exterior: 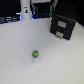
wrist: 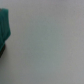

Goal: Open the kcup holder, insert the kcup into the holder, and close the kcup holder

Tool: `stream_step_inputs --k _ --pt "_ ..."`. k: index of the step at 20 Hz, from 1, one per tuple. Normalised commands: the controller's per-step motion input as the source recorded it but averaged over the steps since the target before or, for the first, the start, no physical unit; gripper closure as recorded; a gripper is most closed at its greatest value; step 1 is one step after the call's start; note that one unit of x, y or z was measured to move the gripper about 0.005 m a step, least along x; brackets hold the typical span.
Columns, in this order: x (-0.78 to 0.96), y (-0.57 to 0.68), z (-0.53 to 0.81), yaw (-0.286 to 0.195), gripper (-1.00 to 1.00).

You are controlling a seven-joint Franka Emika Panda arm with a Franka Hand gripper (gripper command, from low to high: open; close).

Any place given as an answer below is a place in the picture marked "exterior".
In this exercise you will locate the green lid kcup pod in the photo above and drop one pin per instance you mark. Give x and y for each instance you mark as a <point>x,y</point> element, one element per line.
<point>35,56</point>

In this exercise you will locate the black kcup holder drawer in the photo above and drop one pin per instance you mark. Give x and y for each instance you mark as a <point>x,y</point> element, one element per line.
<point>63,21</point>

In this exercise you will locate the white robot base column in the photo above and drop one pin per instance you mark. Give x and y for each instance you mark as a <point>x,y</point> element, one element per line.
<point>25,10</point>

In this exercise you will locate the black monitor on left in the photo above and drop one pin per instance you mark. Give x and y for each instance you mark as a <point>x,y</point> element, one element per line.
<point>9,10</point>

